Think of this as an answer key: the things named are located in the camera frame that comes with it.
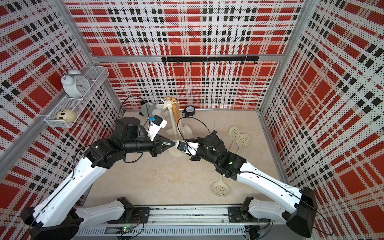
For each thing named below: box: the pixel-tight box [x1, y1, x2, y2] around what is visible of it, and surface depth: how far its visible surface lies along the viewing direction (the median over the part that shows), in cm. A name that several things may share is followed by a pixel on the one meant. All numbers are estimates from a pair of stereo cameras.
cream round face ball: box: [56, 108, 77, 124], surface depth 65 cm
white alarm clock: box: [61, 69, 91, 100], surface depth 71 cm
